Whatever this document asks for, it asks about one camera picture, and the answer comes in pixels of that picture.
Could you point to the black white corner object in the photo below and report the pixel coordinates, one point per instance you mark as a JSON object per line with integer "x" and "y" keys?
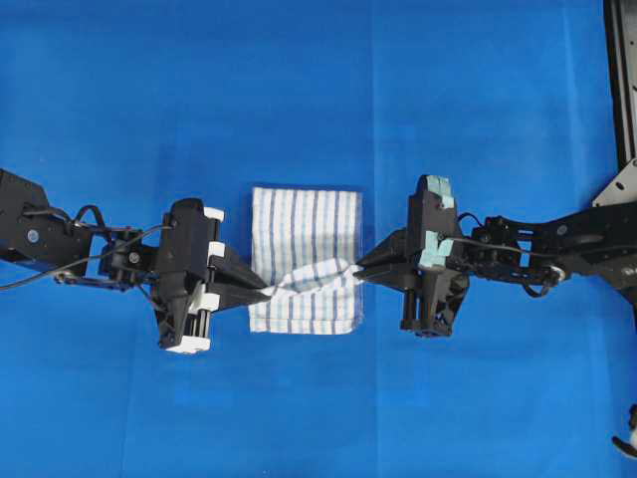
{"x": 628, "y": 447}

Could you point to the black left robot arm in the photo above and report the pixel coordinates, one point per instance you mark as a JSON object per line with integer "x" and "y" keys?
{"x": 81, "y": 250}

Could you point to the black table frame rail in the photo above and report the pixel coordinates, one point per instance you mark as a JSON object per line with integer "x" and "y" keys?
{"x": 621, "y": 43}

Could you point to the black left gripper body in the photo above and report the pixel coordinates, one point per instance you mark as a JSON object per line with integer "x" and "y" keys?
{"x": 181, "y": 266}

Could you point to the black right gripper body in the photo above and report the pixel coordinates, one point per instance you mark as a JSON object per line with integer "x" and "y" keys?
{"x": 437, "y": 290}

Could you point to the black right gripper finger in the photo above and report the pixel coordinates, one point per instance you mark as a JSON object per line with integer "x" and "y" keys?
{"x": 390, "y": 251}
{"x": 399, "y": 278}

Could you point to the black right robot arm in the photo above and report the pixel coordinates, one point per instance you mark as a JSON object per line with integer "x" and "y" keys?
{"x": 598, "y": 241}

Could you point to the blue striped white towel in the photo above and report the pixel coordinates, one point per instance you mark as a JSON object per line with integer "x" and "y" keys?
{"x": 305, "y": 245}

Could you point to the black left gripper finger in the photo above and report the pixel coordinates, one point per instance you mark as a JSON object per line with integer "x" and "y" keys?
{"x": 234, "y": 271}
{"x": 225, "y": 298}

